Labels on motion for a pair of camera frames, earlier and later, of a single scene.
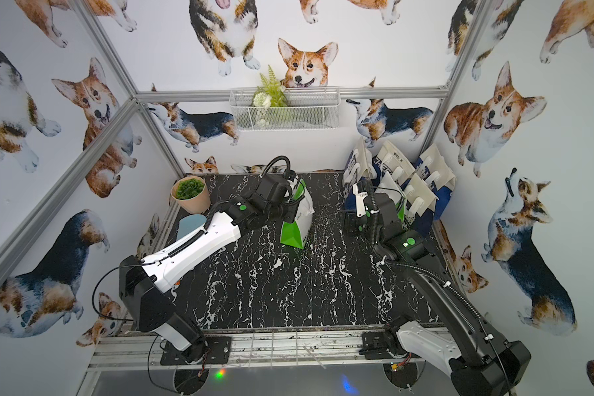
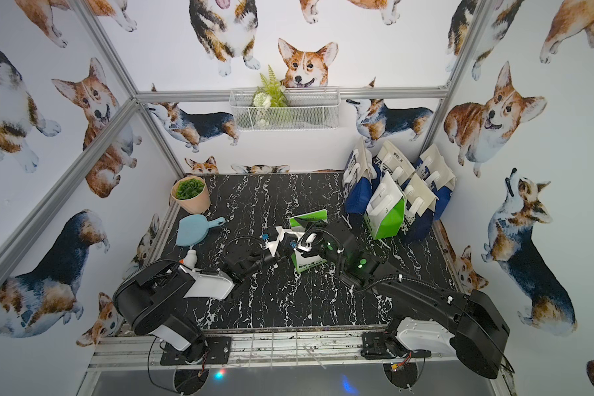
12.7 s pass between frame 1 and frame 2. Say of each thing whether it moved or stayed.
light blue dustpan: stayed
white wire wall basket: stayed
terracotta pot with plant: stayed
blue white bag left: stayed
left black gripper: moved
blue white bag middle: stayed
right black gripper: moved
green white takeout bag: moved
